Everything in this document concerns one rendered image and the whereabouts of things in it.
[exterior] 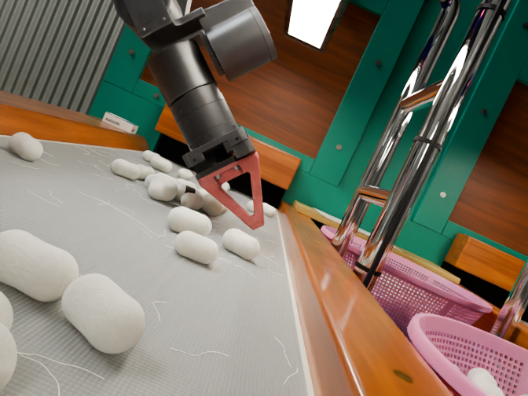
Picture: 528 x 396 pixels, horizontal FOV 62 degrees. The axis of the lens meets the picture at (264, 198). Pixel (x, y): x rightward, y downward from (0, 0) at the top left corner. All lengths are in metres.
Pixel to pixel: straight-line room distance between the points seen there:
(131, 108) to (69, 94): 1.60
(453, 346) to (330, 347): 0.20
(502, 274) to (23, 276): 0.96
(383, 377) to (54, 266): 0.13
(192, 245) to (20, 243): 0.14
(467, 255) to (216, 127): 0.69
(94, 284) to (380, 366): 0.11
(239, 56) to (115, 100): 0.60
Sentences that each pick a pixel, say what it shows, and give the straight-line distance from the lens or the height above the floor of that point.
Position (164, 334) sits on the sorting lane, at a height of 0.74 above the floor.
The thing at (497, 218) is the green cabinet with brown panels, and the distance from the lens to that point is 1.11.
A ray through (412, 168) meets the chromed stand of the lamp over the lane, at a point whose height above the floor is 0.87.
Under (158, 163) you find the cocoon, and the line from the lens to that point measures 0.73.
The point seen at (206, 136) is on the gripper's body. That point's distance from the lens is 0.45.
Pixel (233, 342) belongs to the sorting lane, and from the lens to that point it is 0.21.
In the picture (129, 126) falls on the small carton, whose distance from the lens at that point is 0.92.
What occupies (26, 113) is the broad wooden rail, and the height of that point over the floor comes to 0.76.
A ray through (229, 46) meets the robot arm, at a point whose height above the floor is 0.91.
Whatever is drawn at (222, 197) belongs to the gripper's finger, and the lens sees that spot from 0.46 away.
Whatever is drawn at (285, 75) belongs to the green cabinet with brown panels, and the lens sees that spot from 1.00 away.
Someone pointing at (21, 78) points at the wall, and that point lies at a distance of 2.75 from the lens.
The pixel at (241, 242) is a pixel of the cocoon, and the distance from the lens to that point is 0.37.
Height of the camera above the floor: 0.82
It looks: 4 degrees down
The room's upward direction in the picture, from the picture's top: 25 degrees clockwise
